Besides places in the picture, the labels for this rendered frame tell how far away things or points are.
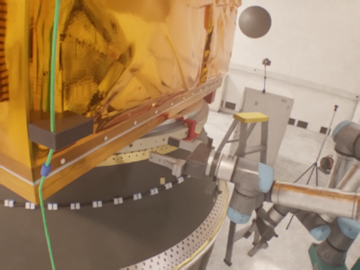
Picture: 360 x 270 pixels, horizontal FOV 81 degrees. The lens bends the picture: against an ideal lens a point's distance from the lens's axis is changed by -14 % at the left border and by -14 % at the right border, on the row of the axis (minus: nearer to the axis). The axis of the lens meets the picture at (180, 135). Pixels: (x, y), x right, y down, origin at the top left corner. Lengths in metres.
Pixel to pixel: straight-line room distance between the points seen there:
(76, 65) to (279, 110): 4.29
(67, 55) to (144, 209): 0.73
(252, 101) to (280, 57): 4.16
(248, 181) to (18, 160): 0.53
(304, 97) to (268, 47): 2.07
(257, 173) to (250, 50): 7.91
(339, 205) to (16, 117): 0.77
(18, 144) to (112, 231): 0.61
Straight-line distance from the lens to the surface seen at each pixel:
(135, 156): 0.98
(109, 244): 1.00
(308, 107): 8.77
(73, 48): 0.45
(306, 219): 1.11
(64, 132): 0.41
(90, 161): 0.62
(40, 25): 0.42
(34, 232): 0.99
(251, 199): 0.69
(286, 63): 8.51
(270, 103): 4.54
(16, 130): 0.47
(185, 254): 1.19
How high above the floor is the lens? 2.08
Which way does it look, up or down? 21 degrees down
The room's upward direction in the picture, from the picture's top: 10 degrees clockwise
